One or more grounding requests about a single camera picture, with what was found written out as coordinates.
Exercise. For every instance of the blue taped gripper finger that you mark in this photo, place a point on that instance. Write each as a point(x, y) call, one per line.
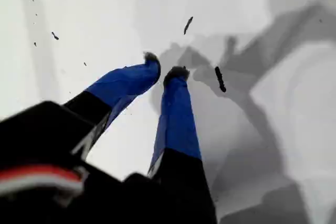
point(178, 129)
point(123, 82)

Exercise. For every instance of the small black scrap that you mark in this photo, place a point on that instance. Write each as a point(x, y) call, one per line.
point(220, 79)
point(188, 25)
point(54, 36)

